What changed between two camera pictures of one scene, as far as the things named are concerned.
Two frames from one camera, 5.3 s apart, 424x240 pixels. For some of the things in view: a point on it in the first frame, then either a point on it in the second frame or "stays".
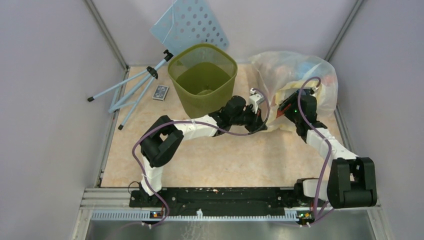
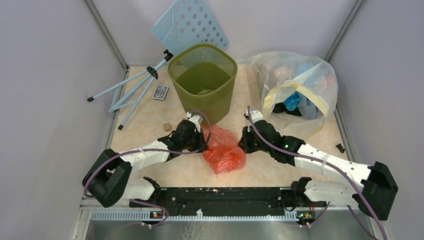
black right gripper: (292, 100) -> (244, 142)
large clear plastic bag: (283, 73) stays
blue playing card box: (160, 92) stays
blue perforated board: (188, 22) stays
